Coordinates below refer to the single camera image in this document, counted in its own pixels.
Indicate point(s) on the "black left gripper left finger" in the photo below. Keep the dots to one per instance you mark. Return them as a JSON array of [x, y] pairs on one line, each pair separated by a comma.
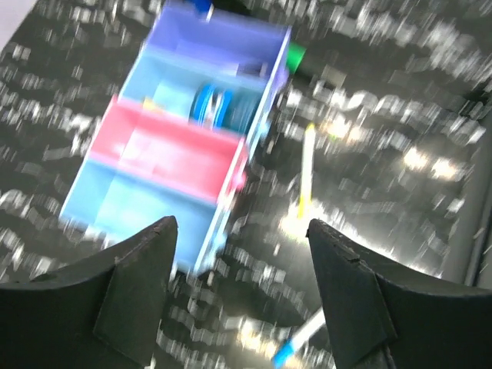
[[100, 312]]

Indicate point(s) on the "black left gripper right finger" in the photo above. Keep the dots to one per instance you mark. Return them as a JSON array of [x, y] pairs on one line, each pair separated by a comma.
[[382, 314]]

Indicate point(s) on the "blue cap white marker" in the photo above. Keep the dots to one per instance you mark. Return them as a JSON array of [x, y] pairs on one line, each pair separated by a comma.
[[300, 337]]

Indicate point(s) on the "light blue bin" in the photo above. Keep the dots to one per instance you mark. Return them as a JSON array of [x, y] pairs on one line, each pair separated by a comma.
[[120, 205], [172, 83]]

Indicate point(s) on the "pink bin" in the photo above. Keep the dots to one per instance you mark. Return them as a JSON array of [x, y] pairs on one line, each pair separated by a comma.
[[170, 151]]

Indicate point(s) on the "purple bin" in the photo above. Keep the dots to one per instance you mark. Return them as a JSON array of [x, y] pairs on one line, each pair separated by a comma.
[[224, 39]]

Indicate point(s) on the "blue tip thin pen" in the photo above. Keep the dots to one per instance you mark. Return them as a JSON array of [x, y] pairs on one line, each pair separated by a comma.
[[204, 8]]

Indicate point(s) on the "yellow eraser block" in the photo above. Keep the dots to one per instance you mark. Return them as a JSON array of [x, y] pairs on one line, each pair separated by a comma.
[[150, 105]]

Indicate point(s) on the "yellow cap white marker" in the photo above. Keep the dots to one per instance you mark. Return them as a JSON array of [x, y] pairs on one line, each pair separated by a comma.
[[305, 195]]

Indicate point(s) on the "green cap grey marker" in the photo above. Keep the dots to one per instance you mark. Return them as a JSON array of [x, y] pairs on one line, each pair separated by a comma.
[[304, 62]]

